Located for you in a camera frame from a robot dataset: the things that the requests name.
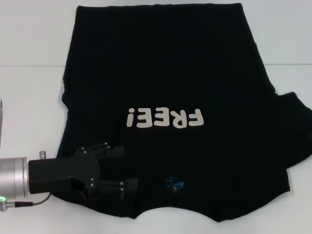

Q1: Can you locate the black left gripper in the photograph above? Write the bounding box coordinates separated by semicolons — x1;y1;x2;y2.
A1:
28;142;139;195

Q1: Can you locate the black shirt with FREE print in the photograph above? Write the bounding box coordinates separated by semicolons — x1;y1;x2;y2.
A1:
52;2;312;216

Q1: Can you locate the left arm cable with plug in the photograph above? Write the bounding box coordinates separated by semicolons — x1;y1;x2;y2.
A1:
0;192;53;213

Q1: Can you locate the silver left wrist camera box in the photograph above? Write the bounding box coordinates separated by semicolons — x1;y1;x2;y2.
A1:
0;99;4;148

